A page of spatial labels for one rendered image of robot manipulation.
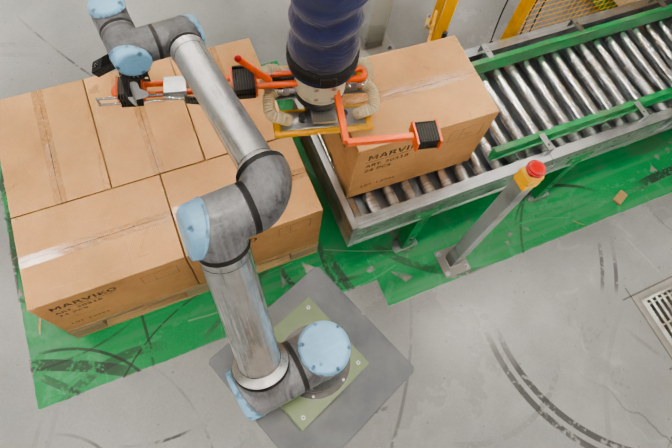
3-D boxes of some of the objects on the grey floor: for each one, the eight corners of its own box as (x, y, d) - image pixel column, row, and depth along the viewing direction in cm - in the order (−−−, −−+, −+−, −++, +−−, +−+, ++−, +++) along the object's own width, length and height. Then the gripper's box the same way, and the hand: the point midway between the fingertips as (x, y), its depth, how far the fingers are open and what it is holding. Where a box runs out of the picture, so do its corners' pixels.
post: (454, 253, 279) (535, 162, 189) (460, 264, 277) (545, 177, 187) (443, 257, 278) (519, 167, 188) (449, 268, 275) (529, 183, 185)
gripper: (141, 67, 144) (157, 111, 162) (142, 25, 150) (157, 72, 169) (108, 69, 142) (128, 113, 161) (110, 26, 149) (130, 73, 168)
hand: (133, 90), depth 164 cm, fingers closed on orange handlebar, 9 cm apart
